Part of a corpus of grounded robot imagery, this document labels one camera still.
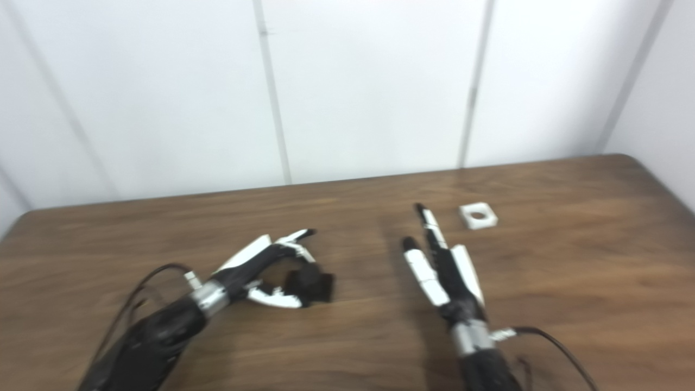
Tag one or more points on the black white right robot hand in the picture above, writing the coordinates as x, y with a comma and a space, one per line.
450, 277

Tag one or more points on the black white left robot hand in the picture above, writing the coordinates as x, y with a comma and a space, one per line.
244, 269

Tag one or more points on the white square piece with hole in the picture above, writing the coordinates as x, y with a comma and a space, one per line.
466, 220

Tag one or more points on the black peg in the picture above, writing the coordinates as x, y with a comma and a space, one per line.
317, 288

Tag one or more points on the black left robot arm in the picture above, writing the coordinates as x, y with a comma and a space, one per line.
152, 342

